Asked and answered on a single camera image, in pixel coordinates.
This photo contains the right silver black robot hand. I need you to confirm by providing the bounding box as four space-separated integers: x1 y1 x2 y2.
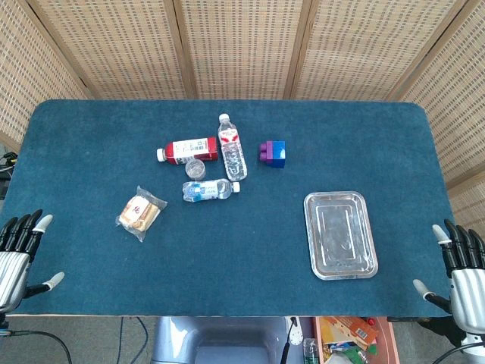
412 218 485 337

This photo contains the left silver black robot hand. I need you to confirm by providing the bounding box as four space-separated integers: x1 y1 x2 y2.
0 209 65 314

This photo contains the packaged bread snack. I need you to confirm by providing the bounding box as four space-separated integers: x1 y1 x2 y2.
115 184 168 243

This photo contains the rectangular metal tray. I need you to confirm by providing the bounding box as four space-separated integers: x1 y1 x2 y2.
302 190 380 281

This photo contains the pink storage box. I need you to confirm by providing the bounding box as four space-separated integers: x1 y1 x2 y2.
312 316 399 364

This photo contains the orange cardboard carton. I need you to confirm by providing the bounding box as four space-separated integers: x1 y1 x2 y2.
321 317 380 350

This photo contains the green snack packet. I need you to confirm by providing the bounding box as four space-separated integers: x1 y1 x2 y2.
333 347 367 364

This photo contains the small clear plastic bottle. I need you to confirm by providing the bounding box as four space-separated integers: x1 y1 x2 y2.
302 337 320 364

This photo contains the small clear round container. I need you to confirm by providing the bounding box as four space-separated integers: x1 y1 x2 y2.
184 158 208 180

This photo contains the clear water bottle blue label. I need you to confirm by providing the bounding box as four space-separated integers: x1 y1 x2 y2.
181 177 242 203

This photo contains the red juice bottle white cap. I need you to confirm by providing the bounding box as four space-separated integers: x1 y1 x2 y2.
156 136 220 166

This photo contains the grey blue robot torso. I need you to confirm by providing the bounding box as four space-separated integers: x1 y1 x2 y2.
151 316 293 364

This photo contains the blue table cloth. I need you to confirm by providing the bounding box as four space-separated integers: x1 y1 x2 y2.
0 99 462 318

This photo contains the blue building block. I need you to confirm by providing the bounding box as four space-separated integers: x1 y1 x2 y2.
271 140 286 169

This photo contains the purple building block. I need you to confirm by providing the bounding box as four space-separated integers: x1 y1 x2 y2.
259 140 277 165

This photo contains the clear water bottle red label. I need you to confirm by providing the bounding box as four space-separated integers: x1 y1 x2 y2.
217 113 249 182

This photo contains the woven bamboo folding screen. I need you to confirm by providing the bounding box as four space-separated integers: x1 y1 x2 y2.
0 0 485 228

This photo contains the black right hand cable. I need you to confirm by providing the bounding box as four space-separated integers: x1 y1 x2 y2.
431 340 485 364

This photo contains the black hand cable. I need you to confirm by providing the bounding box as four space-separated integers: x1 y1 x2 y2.
431 340 485 364
9 330 73 364

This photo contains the black left hand cable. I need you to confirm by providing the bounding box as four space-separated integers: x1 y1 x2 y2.
9 330 73 364

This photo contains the black equipment with green wire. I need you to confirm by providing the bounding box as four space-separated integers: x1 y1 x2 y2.
0 150 19 202

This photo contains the thin black floor cable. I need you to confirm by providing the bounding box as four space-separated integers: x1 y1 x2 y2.
119 316 149 364

